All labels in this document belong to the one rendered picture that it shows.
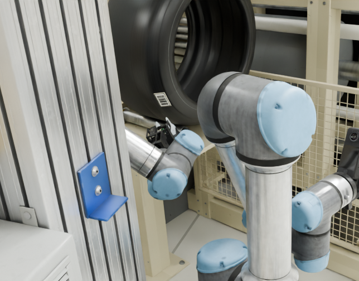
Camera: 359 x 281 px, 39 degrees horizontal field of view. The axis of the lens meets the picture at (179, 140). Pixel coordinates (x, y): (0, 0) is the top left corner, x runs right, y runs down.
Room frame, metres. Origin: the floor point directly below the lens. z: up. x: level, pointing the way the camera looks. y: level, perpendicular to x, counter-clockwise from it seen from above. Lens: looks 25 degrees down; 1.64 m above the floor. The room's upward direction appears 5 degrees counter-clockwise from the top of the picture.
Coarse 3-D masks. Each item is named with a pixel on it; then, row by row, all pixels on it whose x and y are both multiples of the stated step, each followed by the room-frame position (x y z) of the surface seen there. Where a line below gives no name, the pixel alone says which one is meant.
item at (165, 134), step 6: (162, 126) 1.38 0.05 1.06; (150, 132) 1.37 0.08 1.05; (156, 132) 1.37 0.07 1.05; (162, 132) 1.34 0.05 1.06; (168, 132) 1.35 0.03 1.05; (150, 138) 1.36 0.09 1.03; (156, 138) 1.32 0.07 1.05; (162, 138) 1.31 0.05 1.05; (168, 138) 1.35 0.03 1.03; (156, 144) 1.30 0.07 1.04; (162, 144) 1.29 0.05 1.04; (168, 144) 1.35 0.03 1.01
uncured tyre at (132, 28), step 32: (128, 0) 1.70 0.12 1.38; (160, 0) 1.63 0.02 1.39; (192, 0) 2.10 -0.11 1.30; (224, 0) 2.04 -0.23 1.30; (128, 32) 1.63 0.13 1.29; (160, 32) 1.58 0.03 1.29; (192, 32) 2.10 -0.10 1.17; (224, 32) 2.07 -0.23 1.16; (128, 64) 1.62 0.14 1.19; (160, 64) 1.57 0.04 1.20; (192, 64) 2.08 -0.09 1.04; (224, 64) 2.02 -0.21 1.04; (128, 96) 1.69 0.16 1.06; (192, 96) 1.97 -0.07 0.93
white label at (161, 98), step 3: (156, 93) 1.58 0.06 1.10; (159, 93) 1.57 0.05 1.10; (162, 93) 1.57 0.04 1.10; (156, 96) 1.58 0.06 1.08; (159, 96) 1.58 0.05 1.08; (162, 96) 1.57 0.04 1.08; (165, 96) 1.57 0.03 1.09; (159, 99) 1.58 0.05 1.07; (162, 99) 1.58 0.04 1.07; (165, 99) 1.58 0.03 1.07; (159, 102) 1.59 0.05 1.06; (162, 102) 1.58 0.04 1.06; (165, 102) 1.58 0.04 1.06; (168, 102) 1.58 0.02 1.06; (162, 105) 1.59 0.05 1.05; (165, 105) 1.59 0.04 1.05; (168, 105) 1.58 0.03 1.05
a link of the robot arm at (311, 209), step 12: (300, 192) 0.92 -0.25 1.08; (312, 192) 0.90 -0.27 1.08; (324, 192) 0.90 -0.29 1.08; (336, 192) 0.91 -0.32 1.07; (300, 204) 0.87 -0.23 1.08; (312, 204) 0.87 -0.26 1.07; (324, 204) 0.88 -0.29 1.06; (336, 204) 0.90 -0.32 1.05; (300, 216) 0.87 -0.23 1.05; (312, 216) 0.85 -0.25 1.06; (324, 216) 0.87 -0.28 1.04; (300, 228) 0.87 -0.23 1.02; (312, 228) 0.85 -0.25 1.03; (324, 228) 0.87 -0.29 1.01
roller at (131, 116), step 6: (126, 114) 1.88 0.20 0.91; (132, 114) 1.86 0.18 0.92; (138, 114) 1.85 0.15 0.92; (126, 120) 1.88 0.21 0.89; (132, 120) 1.85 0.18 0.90; (138, 120) 1.82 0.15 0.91; (144, 120) 1.80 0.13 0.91; (150, 120) 1.79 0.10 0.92; (156, 120) 1.77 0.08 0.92; (162, 120) 1.76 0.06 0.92; (144, 126) 1.81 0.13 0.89; (150, 126) 1.78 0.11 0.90; (180, 126) 1.69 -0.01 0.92
